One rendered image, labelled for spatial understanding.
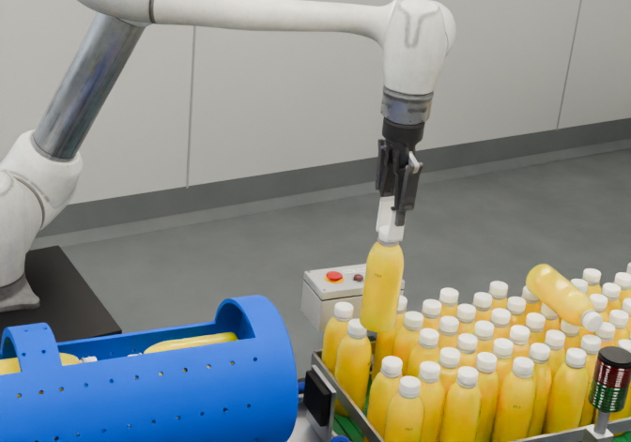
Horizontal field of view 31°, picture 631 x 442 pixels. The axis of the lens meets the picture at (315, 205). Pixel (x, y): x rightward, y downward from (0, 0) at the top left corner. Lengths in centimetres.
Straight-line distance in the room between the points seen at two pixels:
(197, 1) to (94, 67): 37
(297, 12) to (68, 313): 83
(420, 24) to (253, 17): 31
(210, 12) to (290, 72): 327
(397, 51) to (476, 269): 320
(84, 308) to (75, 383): 58
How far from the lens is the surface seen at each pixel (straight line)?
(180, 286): 472
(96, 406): 194
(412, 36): 198
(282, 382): 203
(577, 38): 645
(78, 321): 246
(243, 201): 542
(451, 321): 238
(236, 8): 208
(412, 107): 202
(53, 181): 251
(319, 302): 246
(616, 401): 208
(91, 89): 240
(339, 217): 544
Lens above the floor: 226
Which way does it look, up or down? 24 degrees down
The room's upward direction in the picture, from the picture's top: 6 degrees clockwise
